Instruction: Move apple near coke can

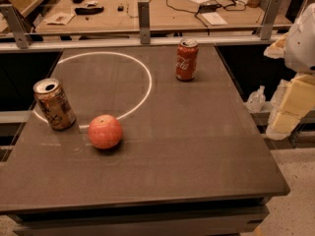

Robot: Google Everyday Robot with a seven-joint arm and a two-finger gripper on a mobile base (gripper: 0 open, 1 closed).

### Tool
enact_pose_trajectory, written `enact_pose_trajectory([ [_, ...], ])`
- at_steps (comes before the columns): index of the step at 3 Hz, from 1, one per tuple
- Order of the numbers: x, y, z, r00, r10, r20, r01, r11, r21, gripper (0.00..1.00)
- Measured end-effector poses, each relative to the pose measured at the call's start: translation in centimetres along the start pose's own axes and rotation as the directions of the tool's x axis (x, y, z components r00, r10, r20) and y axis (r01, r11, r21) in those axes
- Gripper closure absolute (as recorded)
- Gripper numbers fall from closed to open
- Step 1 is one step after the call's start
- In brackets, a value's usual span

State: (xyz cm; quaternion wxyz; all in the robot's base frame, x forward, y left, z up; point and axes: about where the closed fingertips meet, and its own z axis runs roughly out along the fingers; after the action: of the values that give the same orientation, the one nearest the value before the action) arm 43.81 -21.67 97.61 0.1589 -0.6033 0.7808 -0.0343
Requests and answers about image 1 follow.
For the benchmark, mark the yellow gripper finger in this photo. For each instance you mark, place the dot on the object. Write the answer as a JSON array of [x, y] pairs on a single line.
[[291, 101], [276, 49]]

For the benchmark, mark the red apple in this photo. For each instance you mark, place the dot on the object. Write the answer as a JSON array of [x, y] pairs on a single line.
[[105, 132]]

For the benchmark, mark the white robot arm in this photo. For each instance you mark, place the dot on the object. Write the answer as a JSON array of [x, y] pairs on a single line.
[[299, 49]]

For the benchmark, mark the red coke can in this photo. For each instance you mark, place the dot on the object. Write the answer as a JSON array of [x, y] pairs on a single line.
[[186, 61]]

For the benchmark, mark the tan opened drink can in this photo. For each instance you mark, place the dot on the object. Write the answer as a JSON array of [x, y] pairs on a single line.
[[54, 104]]

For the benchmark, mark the clear sanitizer bottle left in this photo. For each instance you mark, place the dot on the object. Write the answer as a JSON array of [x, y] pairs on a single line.
[[256, 100]]

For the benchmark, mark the white paper card right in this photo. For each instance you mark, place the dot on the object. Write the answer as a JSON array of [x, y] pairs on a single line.
[[214, 19]]

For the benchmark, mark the white paper card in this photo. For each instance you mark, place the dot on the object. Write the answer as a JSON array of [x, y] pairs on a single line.
[[61, 19], [214, 19]]

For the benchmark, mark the black power adapter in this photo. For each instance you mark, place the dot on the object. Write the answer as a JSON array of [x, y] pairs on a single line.
[[208, 7]]

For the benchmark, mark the small black block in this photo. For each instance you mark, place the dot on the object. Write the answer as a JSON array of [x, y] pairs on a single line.
[[120, 8]]

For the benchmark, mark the black flat device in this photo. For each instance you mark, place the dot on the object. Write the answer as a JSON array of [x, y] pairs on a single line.
[[89, 11]]

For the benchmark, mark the wooden background desk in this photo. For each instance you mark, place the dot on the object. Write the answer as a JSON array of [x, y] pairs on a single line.
[[165, 15]]

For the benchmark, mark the white paper card left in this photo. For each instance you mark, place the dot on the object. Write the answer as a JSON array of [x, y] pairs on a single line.
[[61, 19]]

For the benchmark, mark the right metal rail bracket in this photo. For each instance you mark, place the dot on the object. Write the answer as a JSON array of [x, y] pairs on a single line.
[[266, 27]]

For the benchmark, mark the metal rail bracket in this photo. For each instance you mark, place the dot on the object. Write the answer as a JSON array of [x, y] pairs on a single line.
[[266, 27], [144, 21], [18, 25]]

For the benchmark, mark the middle metal rail bracket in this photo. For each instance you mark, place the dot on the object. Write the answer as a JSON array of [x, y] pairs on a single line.
[[144, 21]]

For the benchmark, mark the left metal rail bracket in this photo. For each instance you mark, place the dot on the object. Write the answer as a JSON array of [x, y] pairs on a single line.
[[18, 25]]

